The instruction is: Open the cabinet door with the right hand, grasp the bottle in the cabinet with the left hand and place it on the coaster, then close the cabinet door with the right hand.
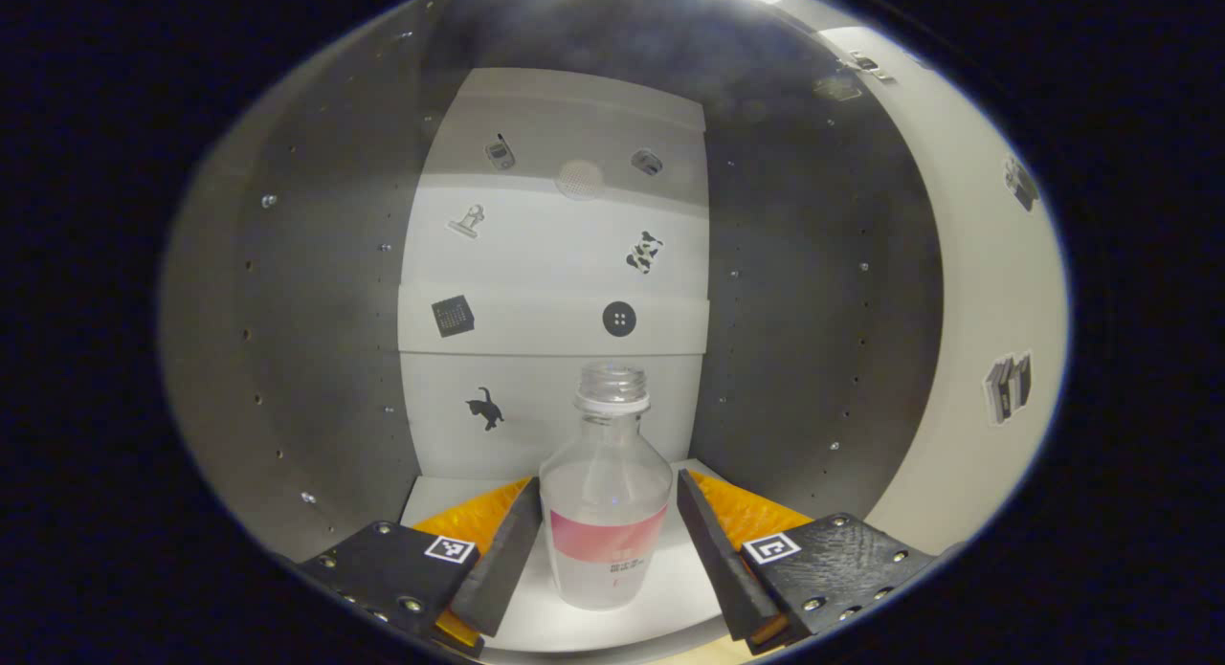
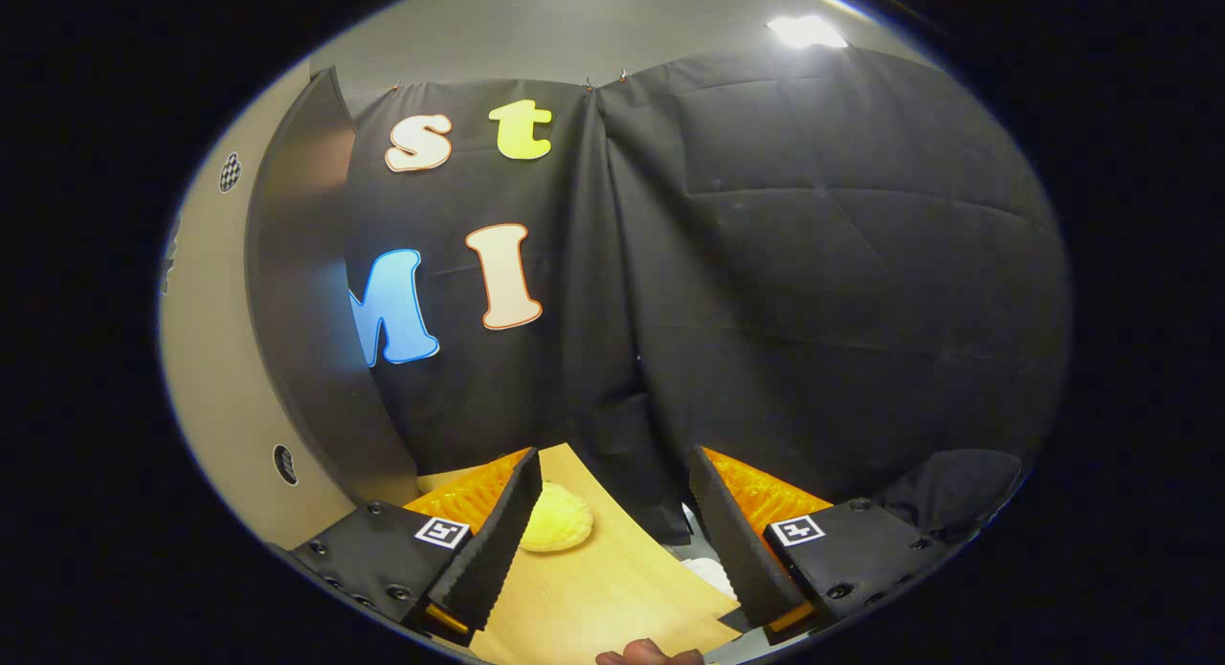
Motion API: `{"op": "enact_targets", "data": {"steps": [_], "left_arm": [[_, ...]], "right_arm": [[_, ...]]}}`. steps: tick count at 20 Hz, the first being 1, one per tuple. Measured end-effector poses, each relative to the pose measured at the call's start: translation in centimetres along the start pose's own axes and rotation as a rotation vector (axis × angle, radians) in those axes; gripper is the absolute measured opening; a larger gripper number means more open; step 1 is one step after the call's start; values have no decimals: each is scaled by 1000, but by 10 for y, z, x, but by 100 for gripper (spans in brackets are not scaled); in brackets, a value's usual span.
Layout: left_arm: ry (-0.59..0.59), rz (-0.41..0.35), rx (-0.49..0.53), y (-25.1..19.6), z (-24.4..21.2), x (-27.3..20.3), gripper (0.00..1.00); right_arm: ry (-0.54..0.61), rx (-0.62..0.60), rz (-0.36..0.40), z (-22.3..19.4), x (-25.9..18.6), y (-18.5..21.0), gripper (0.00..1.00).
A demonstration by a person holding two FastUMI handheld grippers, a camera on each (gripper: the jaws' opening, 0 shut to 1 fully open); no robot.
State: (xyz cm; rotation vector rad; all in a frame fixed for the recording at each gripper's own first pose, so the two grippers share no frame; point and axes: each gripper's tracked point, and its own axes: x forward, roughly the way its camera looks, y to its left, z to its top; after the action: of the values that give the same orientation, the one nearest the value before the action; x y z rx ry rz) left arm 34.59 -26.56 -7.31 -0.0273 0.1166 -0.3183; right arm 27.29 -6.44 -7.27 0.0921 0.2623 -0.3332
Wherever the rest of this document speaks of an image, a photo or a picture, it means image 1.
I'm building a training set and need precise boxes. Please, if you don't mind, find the clear plastic bottle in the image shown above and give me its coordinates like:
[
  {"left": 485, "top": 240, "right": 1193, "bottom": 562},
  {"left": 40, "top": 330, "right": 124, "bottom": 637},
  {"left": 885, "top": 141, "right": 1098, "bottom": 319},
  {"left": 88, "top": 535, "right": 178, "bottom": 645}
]
[{"left": 539, "top": 361, "right": 675, "bottom": 611}]

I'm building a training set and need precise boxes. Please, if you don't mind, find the dark grey cabinet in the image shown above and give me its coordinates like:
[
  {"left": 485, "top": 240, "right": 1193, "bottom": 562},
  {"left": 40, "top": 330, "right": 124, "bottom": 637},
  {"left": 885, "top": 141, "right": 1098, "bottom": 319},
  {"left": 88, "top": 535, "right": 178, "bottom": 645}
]
[{"left": 158, "top": 0, "right": 958, "bottom": 658}]

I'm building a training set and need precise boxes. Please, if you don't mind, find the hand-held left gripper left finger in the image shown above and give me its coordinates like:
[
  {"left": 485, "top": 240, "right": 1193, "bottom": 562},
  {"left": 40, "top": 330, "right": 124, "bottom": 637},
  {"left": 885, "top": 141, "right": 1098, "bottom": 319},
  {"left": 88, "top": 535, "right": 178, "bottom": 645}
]
[{"left": 295, "top": 475, "right": 547, "bottom": 658}]

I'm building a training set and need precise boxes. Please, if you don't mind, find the metal door hinge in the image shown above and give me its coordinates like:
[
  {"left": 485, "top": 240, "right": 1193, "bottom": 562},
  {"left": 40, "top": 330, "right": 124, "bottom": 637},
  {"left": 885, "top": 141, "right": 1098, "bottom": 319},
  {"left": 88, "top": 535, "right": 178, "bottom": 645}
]
[{"left": 840, "top": 49, "right": 898, "bottom": 84}]

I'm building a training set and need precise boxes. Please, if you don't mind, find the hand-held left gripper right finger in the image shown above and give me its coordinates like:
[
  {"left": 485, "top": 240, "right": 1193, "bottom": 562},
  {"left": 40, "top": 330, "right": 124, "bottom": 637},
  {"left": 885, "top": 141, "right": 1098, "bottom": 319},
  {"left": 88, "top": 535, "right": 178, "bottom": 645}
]
[{"left": 676, "top": 468, "right": 944, "bottom": 656}]

